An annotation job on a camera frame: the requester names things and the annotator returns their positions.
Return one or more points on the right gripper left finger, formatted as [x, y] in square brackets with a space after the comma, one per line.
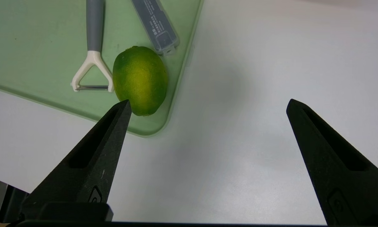
[91, 164]

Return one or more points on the grey pencil lead case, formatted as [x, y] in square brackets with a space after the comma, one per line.
[157, 28]

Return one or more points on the green lime fruit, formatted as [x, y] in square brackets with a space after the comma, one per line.
[140, 78]

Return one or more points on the light green plastic tray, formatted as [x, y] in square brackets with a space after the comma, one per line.
[34, 47]

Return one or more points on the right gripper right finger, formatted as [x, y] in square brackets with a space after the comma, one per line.
[340, 176]

